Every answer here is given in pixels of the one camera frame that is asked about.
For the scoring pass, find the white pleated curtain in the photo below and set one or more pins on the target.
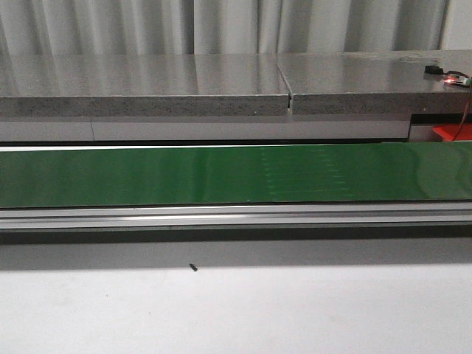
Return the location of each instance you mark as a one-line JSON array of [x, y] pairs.
[[231, 27]]

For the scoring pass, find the grey stone countertop left slab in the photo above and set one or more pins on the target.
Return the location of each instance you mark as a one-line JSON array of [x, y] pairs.
[[141, 86]]

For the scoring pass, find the grey stone countertop slab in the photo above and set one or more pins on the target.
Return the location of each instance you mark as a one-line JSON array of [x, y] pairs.
[[373, 82], [141, 86]]

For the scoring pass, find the red plastic tray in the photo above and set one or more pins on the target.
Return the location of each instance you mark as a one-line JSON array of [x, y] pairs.
[[453, 132]]

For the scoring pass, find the small sensor circuit board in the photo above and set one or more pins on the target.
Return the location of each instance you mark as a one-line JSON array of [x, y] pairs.
[[450, 77]]

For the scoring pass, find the grey stone countertop right slab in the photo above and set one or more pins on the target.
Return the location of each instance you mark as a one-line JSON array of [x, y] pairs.
[[373, 82]]

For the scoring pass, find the green conveyor belt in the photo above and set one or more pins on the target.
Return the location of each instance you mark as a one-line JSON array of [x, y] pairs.
[[112, 187]]

